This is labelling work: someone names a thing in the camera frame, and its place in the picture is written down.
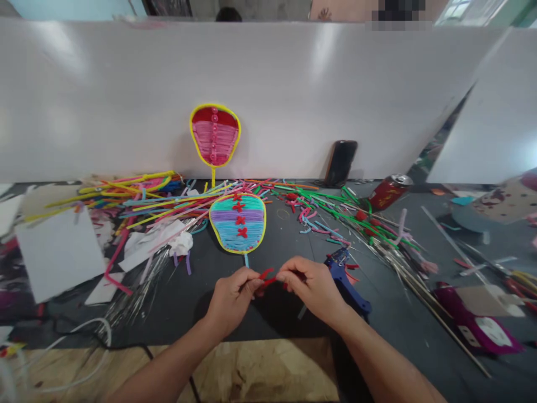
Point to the person's left fingers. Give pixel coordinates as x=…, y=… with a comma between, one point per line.
x=251, y=290

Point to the black phone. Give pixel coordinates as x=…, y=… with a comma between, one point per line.
x=340, y=163

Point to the red soda can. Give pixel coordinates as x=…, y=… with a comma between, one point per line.
x=388, y=193

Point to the beige spotted paper cone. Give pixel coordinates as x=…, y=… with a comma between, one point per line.
x=499, y=201

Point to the person's left hand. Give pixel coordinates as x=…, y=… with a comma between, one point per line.
x=228, y=300

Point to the white side board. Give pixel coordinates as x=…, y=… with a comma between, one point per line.
x=491, y=121

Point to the white cardboard sheet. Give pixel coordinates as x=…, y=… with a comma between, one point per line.
x=58, y=256

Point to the brown cardboard piece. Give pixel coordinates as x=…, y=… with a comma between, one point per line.
x=486, y=300

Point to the bundle of silver tinsel strands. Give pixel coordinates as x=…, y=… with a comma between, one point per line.
x=138, y=277
x=398, y=260

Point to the red pipe cleaner piece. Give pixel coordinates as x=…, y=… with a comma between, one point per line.
x=268, y=278

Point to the blue glue gun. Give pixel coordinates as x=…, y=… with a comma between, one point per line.
x=345, y=277

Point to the person's left thumb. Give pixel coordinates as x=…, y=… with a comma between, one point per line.
x=248, y=273

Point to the person's right fingers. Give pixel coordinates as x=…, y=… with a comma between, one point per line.
x=297, y=287

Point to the purple glitter shape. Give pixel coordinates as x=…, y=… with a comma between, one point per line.
x=482, y=331

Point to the white paper scrap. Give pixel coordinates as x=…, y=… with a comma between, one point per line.
x=105, y=291
x=138, y=252

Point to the white partition board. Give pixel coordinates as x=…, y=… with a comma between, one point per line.
x=235, y=96

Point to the person's right index finger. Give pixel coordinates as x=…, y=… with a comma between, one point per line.
x=295, y=265

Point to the person's right thumb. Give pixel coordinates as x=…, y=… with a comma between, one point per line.
x=290, y=278

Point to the pile of cut pipe cleaner bits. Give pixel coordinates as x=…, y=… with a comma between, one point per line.
x=335, y=214

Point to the red pink pipe cleaner fan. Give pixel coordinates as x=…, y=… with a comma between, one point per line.
x=215, y=134

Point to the blue purple pipe cleaner fan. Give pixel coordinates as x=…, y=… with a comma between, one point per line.
x=238, y=224

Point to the short purple pipe cleaner piece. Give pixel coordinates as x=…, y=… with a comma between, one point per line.
x=188, y=264

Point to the pink bent pipe cleaner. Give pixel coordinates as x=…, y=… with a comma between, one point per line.
x=115, y=277

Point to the pile of long pipe cleaners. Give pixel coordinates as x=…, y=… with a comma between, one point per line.
x=138, y=197

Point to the person's right hand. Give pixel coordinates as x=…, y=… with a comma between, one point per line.
x=321, y=294

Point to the crumpled white tissue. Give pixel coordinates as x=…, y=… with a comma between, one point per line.
x=182, y=243

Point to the wooden skewer stick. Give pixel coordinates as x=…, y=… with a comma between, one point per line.
x=449, y=331

